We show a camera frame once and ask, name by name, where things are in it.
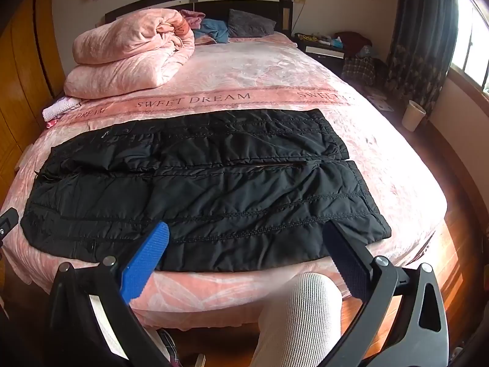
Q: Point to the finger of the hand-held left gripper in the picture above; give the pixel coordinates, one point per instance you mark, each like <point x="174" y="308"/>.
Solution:
<point x="8" y="220"/>

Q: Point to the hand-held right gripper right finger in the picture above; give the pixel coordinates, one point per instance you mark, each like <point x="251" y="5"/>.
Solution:
<point x="345" y="260"/>

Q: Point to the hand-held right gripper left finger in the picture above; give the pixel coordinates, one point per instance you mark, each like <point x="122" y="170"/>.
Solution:
<point x="152" y="254"/>

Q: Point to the black quilted pants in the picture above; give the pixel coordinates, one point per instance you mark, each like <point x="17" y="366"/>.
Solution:
<point x="214" y="198"/>

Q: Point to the person's leg in white trousers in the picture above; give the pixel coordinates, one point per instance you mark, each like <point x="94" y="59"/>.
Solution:
<point x="298" y="321"/>

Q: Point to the dark plaid cloth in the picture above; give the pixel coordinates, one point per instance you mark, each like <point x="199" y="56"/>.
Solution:
<point x="170" y="348"/>

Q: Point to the white and pink cloth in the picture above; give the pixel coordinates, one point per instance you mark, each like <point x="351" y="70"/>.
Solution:
<point x="59" y="107"/>

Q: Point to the wooden wardrobe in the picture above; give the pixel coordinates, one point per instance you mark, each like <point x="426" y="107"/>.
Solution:
<point x="23" y="65"/>

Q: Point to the white waste bin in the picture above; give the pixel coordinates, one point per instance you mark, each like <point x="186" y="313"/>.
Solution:
<point x="412" y="116"/>

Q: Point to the plaid bag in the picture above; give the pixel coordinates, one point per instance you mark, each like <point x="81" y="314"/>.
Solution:
<point x="358" y="69"/>

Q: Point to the folded pink quilt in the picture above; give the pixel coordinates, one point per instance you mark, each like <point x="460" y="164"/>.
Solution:
<point x="130" y="53"/>

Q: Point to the pink printed bed blanket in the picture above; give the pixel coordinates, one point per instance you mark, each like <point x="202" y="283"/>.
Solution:
<point x="267" y="72"/>

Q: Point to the dark nightstand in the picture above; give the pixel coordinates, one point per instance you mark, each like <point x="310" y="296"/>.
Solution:
<point x="321" y="49"/>

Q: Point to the teal tissue box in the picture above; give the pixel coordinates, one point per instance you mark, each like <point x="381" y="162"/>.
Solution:
<point x="337" y="42"/>

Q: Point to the dark red cloth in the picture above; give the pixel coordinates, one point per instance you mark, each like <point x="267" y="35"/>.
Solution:
<point x="353" y="40"/>

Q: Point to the blue clothing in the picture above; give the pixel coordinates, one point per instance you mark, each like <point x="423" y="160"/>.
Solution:
<point x="214" y="28"/>

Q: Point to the dark floral curtain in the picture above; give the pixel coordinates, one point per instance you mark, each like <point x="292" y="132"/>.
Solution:
<point x="420" y="38"/>

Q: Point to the pink clothing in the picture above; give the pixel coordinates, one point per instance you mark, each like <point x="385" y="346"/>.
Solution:
<point x="193" y="17"/>

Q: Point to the window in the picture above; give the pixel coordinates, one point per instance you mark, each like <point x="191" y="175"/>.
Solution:
<point x="473" y="46"/>

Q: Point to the grey pillow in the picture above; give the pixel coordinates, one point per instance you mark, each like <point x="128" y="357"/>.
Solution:
<point x="250" y="23"/>

